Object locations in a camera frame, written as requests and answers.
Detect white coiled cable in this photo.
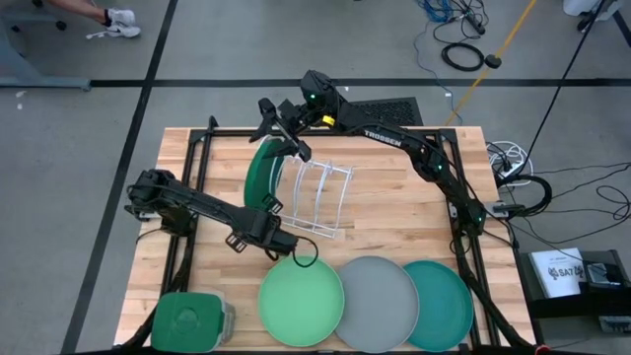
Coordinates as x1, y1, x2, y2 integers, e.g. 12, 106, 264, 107
486, 140, 528, 172

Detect black floor vent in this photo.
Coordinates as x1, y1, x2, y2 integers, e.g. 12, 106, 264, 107
353, 97, 425, 127

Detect thin black floor cables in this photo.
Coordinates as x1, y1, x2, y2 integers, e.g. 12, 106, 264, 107
507, 162, 631, 248

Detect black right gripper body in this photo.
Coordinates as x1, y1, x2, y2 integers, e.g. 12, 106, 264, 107
276, 98, 317, 131

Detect white power strip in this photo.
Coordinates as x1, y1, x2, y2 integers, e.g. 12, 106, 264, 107
495, 160, 531, 184

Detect light green round plate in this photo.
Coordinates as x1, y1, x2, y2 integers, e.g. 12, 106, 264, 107
257, 254, 346, 348

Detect black coiled cable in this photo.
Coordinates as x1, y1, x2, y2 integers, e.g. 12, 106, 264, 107
440, 41, 486, 73

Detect black power strip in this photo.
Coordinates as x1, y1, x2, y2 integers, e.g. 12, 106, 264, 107
460, 12, 487, 36

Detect gray desk base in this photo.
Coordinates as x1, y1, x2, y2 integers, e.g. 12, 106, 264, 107
0, 12, 93, 93

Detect black slanted cable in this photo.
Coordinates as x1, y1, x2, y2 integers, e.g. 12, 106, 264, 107
520, 0, 610, 172

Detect person's leg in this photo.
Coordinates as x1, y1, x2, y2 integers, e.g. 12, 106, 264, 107
46, 0, 113, 24

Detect dark green round plate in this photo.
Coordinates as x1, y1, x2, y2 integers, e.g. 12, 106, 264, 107
243, 136, 286, 213

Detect thick black cable loop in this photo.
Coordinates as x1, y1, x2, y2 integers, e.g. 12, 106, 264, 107
496, 174, 554, 219

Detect person's white shoe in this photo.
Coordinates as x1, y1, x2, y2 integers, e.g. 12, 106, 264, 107
86, 22, 142, 40
103, 7, 137, 27

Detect white printed booklet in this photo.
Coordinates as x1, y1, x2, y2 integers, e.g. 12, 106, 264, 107
529, 248, 589, 300

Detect white wire dish rack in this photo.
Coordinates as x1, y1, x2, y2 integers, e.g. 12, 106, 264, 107
255, 135, 355, 241

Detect yellow hanging cable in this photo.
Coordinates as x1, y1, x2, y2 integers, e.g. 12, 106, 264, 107
445, 0, 538, 127

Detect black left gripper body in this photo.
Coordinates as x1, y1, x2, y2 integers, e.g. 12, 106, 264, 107
241, 209, 284, 249

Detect blue floor cable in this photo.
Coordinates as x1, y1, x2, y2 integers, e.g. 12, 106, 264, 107
412, 0, 464, 124

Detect black left wrist camera cable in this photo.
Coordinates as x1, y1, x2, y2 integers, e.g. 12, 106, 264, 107
290, 235, 320, 269

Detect black equipment box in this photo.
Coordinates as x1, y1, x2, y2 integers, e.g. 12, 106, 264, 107
521, 248, 631, 320

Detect green square plastic container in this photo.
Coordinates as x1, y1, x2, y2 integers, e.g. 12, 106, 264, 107
150, 291, 237, 354

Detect black aluminium table frame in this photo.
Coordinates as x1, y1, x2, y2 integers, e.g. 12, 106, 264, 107
117, 115, 536, 354

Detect teal round plate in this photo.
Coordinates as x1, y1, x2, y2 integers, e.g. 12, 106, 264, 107
402, 259, 475, 353

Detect gray round plate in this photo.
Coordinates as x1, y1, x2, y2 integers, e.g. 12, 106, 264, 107
334, 254, 421, 354

